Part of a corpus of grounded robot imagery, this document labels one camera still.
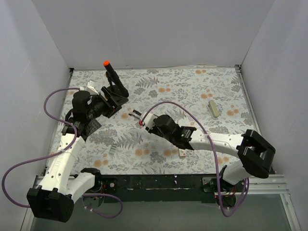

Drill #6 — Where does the black microphone on stand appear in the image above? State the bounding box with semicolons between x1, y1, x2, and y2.
103;61;129;98

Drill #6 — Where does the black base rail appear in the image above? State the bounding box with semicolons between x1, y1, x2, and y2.
74;174;247;205

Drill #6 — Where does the small staple box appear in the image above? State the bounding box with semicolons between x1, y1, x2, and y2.
178;149;186;158

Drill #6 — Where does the black stapler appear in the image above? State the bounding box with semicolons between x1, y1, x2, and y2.
128;109;142;120

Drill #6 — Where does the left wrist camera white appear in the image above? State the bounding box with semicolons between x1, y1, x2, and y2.
79;80;99;95

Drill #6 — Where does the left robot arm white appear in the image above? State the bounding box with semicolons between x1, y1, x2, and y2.
26;87;128;222

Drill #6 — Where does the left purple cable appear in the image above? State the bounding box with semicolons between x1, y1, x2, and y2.
1;88;123;219

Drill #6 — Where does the beige stapler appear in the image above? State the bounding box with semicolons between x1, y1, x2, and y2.
208;100;219;118

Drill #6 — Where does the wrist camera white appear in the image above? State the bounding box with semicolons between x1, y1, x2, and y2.
79;80;99;95
139;113;158;131

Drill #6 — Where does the floral patterned table mat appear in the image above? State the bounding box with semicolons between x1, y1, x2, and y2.
47;67;268;175

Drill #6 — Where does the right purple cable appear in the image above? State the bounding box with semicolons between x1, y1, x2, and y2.
140;101;250;218

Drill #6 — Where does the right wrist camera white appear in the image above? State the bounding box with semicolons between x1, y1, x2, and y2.
139;113;158;131

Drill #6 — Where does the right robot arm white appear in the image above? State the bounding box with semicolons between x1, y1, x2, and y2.
140;113;276;191

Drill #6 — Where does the purple cable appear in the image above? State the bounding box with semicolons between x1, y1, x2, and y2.
140;101;250;218
1;88;123;219

